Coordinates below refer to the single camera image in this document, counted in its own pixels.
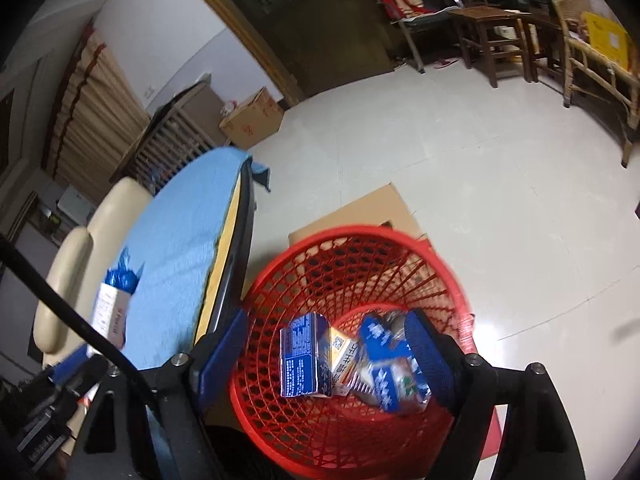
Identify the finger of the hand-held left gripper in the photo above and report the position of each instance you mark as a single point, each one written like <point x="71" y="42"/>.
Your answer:
<point x="70" y="365"/>

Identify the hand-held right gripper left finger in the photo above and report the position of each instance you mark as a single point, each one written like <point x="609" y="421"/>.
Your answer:
<point x="220" y="355"/>

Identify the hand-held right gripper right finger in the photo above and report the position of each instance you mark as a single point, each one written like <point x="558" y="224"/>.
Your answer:
<point x="430" y="355"/>

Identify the crushed blue and silver carton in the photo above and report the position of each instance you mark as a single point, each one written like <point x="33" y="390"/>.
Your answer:
<point x="385" y="375"/>

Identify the white medicine box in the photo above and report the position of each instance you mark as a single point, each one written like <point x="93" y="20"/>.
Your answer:
<point x="107" y="312"/>

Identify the dark blue medicine box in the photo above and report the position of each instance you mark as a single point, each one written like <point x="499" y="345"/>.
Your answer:
<point x="302" y="365"/>

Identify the red plastic mesh basket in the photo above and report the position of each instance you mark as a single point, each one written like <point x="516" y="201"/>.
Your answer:
<point x="320" y="280"/>

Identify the crumpled blue plastic bag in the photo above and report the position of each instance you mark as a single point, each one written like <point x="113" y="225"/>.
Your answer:
<point x="125" y="277"/>

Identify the round wooden table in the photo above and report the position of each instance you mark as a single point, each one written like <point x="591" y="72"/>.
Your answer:
<point x="227" y="240"/>

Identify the blue tablecloth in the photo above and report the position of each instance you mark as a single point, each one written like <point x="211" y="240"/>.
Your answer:
<point x="185" y="240"/>

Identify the flat cardboard sheet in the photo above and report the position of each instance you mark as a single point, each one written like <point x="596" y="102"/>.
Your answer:
<point x="370" y="210"/>

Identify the white board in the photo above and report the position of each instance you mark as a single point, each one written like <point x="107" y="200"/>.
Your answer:
<point x="75" y="205"/>

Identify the wooden baby crib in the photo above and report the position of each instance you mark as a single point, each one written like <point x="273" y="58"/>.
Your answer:
<point x="170" y="135"/>

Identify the brown cardboard box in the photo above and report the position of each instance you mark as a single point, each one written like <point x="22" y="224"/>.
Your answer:
<point x="250" y="120"/>

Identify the plastic bottle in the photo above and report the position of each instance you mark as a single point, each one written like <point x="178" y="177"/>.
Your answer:
<point x="228" y="107"/>

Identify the brown striped curtain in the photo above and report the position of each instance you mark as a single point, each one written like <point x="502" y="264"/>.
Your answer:
<point x="95" y="110"/>

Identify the red slipper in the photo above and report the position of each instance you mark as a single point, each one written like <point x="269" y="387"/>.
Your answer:
<point x="445" y="63"/>

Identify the dark wooden double door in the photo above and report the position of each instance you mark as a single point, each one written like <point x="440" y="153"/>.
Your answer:
<point x="310" y="45"/>

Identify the bamboo armchair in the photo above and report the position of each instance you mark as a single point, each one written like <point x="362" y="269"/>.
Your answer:
<point x="585" y="60"/>

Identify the dark wooden chair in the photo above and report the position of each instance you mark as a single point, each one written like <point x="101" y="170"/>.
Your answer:
<point x="487" y="22"/>
<point x="545" y="35"/>

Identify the yellow cardboard box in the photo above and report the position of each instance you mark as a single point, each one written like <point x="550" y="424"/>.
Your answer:
<point x="607" y="37"/>

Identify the metal frame lounge chair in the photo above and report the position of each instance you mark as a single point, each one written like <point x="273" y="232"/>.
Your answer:
<point x="425" y="17"/>

